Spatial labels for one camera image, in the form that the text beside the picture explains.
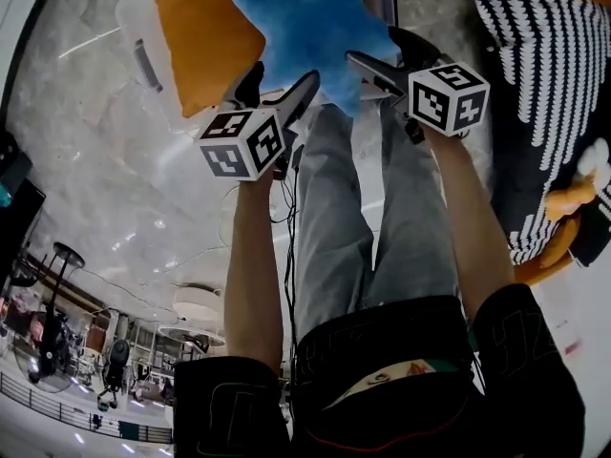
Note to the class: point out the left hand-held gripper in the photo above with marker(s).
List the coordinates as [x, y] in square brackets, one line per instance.
[241, 143]

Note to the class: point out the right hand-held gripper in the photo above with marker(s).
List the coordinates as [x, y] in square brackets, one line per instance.
[448, 98]

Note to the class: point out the blue star pillow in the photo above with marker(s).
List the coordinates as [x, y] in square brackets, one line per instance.
[310, 27]

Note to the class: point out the orange square pillow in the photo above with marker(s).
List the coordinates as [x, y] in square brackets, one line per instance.
[205, 41]

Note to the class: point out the black white striped pillow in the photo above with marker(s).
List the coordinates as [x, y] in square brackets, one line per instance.
[539, 65]

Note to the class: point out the clear plastic storage bin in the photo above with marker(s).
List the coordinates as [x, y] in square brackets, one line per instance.
[143, 27]

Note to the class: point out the orange plush animal pillow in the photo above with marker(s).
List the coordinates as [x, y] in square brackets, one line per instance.
[563, 208]

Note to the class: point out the person's left forearm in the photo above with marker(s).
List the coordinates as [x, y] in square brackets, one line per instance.
[255, 265]

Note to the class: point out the person's right forearm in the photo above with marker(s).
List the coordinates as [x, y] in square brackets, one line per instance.
[470, 227]

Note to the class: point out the person's left leg grey jeans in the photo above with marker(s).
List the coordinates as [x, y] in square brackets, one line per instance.
[331, 217]

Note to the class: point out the person's leg grey jeans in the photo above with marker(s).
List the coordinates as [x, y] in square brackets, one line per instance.
[331, 217]
[413, 217]

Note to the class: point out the person's right leg grey jeans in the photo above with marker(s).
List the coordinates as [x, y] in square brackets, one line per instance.
[413, 217]

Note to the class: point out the person's black shirt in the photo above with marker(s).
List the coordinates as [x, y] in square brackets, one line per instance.
[382, 399]

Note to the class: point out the black metal railing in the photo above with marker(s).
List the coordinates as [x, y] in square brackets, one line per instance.
[57, 410]

